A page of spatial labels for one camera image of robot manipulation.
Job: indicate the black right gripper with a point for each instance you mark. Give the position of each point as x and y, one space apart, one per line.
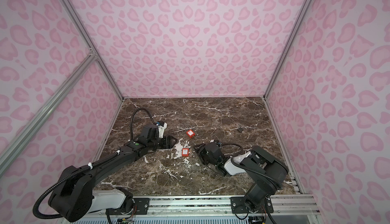
200 151

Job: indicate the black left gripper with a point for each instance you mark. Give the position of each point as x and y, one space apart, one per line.
168 144

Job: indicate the red padlock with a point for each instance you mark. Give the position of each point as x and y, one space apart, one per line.
185 152
190 133

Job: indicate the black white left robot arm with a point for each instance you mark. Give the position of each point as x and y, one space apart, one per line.
72 196

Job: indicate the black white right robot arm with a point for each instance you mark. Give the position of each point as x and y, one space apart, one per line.
267 172

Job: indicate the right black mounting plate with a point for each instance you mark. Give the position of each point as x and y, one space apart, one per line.
243 205

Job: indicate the black mounting plate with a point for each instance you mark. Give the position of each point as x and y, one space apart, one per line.
132 206
243 205

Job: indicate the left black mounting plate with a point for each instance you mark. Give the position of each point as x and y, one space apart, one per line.
132 206

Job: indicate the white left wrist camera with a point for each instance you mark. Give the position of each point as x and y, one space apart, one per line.
161 126

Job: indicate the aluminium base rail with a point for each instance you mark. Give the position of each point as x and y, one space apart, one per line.
208 209

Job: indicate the diagonal aluminium frame bar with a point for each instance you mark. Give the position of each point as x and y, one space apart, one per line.
19 143

